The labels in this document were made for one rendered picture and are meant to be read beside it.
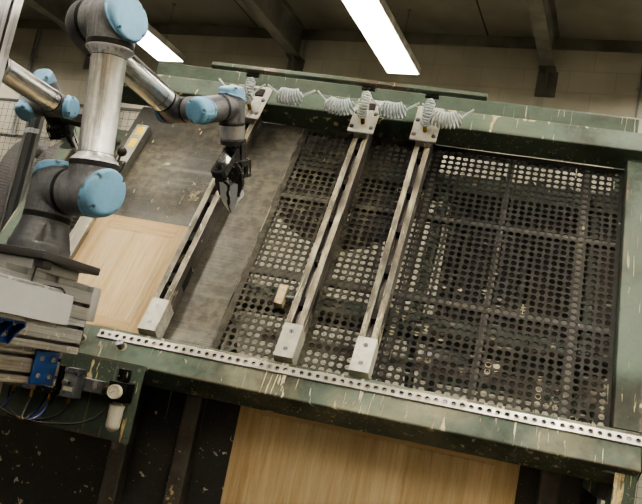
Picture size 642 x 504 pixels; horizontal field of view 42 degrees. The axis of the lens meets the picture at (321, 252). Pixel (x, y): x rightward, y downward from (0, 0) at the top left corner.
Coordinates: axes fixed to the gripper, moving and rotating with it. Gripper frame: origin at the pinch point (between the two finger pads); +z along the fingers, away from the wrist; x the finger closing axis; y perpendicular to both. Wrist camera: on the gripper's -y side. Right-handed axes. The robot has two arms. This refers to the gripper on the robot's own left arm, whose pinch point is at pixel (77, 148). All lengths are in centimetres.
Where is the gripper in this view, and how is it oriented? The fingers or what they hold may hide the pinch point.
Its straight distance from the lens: 326.2
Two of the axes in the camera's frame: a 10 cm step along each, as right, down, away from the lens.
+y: -9.9, 1.1, 0.0
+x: 0.8, 7.5, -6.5
